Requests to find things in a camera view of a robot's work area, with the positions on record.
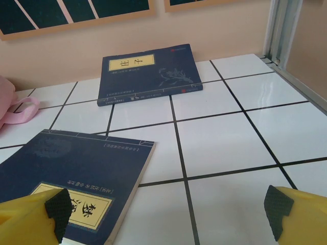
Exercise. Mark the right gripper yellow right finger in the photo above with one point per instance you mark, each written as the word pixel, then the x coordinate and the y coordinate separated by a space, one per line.
pixel 304 219

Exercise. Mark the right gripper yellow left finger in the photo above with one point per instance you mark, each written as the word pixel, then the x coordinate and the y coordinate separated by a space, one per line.
pixel 23 222

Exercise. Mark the navy book with cloud print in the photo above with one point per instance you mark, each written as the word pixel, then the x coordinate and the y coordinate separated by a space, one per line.
pixel 76 163

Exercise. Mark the pink backpack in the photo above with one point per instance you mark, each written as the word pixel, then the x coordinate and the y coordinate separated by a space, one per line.
pixel 5 102

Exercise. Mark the navy book with flower drawing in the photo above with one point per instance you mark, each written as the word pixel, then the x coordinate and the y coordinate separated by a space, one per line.
pixel 143 81

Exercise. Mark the aluminium table side rail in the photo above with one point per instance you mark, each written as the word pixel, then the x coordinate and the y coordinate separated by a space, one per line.
pixel 301 84

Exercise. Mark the aluminium corner post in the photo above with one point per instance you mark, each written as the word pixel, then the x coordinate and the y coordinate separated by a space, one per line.
pixel 281 30

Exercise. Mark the wall panel with flower stems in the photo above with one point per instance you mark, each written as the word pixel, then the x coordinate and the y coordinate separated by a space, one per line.
pixel 76 10

